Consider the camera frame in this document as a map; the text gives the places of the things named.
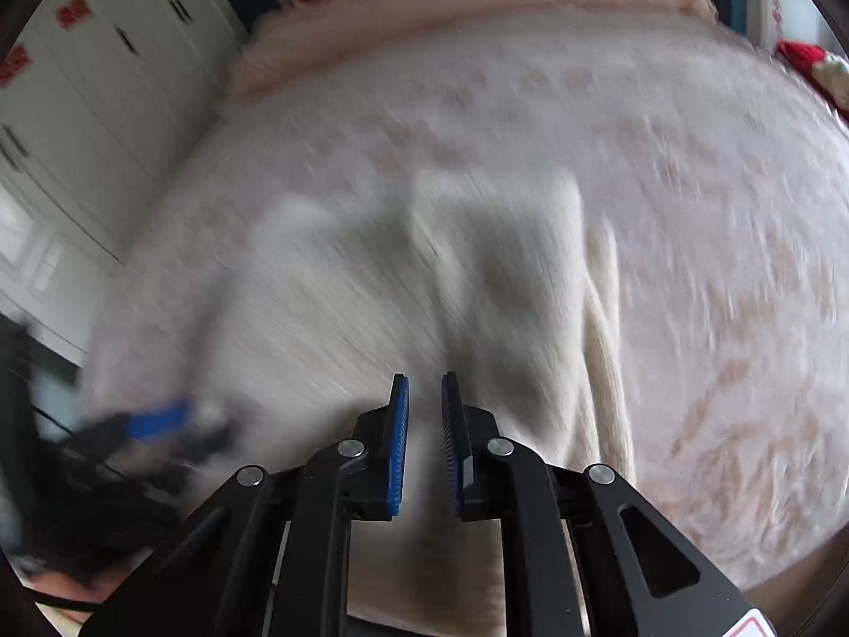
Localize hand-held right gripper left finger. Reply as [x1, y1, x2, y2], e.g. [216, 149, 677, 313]
[80, 373, 411, 637]

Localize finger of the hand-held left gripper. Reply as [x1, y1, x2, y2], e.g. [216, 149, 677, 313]
[80, 398, 230, 464]

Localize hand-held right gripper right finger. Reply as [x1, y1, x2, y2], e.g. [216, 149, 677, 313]
[440, 372, 774, 637]

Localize cream sweater with black hearts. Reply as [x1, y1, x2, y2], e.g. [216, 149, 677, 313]
[192, 169, 641, 618]

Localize red and white clothes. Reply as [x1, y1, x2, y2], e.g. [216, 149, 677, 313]
[773, 40, 849, 124]

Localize white wardrobe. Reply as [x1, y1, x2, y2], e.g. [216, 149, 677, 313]
[0, 0, 249, 359]

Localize bed with floral sheet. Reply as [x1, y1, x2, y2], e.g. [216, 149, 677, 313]
[80, 10, 849, 618]

